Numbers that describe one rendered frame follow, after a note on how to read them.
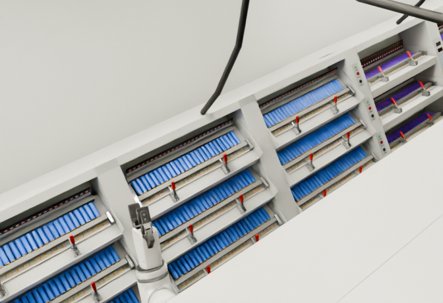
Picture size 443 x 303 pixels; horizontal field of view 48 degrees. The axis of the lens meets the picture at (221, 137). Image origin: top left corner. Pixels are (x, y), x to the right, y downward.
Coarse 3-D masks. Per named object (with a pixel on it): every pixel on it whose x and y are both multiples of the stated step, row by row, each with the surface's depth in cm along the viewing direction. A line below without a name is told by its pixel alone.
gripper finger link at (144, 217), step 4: (140, 208) 126; (144, 208) 127; (148, 208) 127; (136, 212) 126; (140, 212) 126; (144, 212) 126; (148, 212) 127; (140, 216) 126; (144, 216) 126; (148, 216) 127; (140, 220) 126; (144, 220) 126; (148, 220) 126; (144, 224) 126; (148, 224) 126; (144, 228) 125; (148, 228) 125; (152, 232) 125
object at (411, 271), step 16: (432, 224) 51; (416, 240) 49; (432, 240) 48; (400, 256) 47; (416, 256) 46; (432, 256) 45; (384, 272) 46; (400, 272) 45; (416, 272) 44; (432, 272) 43; (368, 288) 44; (384, 288) 43; (400, 288) 42; (416, 288) 42; (432, 288) 41
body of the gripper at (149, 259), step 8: (136, 232) 129; (136, 240) 130; (144, 240) 126; (136, 248) 131; (144, 248) 127; (152, 248) 127; (144, 256) 127; (152, 256) 127; (160, 256) 128; (144, 264) 128; (152, 264) 128; (160, 264) 129
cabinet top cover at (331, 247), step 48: (432, 144) 74; (336, 192) 70; (384, 192) 64; (432, 192) 58; (288, 240) 61; (336, 240) 56; (384, 240) 52; (192, 288) 58; (240, 288) 54; (288, 288) 50; (336, 288) 46
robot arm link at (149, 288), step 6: (168, 276) 132; (156, 282) 128; (162, 282) 129; (168, 282) 131; (138, 288) 131; (144, 288) 129; (150, 288) 128; (156, 288) 128; (162, 288) 129; (168, 288) 130; (144, 294) 129; (150, 294) 128; (144, 300) 129
